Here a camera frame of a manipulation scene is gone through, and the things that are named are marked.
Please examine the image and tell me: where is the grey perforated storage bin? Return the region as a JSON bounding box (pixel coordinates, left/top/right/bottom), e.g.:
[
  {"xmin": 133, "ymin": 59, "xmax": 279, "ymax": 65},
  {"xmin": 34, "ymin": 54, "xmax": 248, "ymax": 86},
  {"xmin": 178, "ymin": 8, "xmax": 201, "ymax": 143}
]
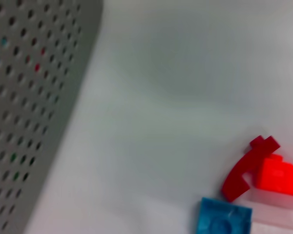
[{"xmin": 0, "ymin": 0, "xmax": 105, "ymax": 234}]

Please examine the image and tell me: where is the blue square brick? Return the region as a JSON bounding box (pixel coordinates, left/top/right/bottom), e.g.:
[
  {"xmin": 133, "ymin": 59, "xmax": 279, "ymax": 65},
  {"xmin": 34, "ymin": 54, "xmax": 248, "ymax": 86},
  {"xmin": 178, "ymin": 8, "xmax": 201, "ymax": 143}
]
[{"xmin": 194, "ymin": 196, "xmax": 253, "ymax": 234}]

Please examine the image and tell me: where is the dark red arch brick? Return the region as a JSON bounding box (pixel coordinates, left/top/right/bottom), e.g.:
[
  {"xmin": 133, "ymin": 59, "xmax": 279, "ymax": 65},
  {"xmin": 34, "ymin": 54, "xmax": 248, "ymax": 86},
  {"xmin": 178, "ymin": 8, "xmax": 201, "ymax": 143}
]
[{"xmin": 221, "ymin": 135, "xmax": 281, "ymax": 203}]

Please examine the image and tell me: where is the red slope brick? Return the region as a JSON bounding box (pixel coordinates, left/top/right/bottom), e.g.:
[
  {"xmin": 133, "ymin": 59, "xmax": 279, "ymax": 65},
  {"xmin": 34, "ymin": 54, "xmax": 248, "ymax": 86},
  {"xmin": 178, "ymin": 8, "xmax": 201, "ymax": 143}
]
[{"xmin": 255, "ymin": 154, "xmax": 293, "ymax": 197}]

